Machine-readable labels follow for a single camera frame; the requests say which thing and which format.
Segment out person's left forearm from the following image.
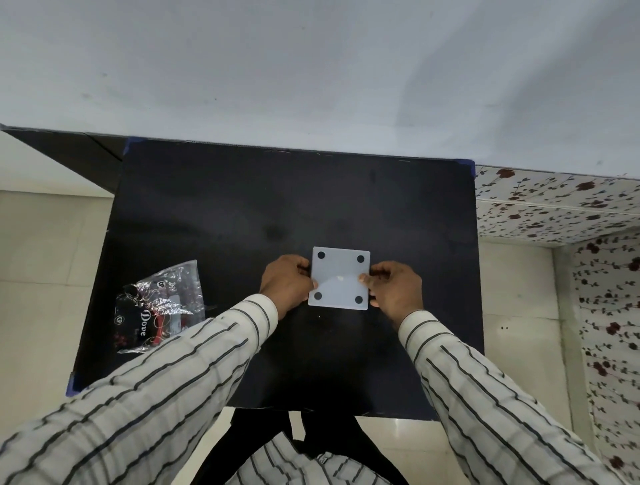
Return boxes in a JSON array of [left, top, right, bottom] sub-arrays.
[[0, 294, 279, 485]]

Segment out person's black trousers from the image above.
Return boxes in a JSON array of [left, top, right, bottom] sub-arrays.
[[192, 407, 412, 485]]

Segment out person's right forearm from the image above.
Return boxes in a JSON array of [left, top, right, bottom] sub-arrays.
[[398, 310, 632, 485]]

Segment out floral patterned covering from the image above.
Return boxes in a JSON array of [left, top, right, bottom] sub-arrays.
[[473, 167, 640, 471]]

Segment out black table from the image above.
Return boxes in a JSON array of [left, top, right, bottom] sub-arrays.
[[65, 131, 485, 422]]

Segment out person's right hand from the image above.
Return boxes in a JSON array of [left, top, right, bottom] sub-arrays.
[[358, 261, 425, 331]]

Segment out white square board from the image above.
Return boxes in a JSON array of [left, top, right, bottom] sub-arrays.
[[307, 246, 371, 311]]

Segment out clear plastic bag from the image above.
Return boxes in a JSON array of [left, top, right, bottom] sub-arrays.
[[114, 259, 207, 355]]

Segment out person's left hand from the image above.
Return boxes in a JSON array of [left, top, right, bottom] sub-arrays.
[[259, 254, 318, 321]]

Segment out black packet with white print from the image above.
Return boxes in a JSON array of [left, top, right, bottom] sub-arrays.
[[115, 285, 168, 353]]

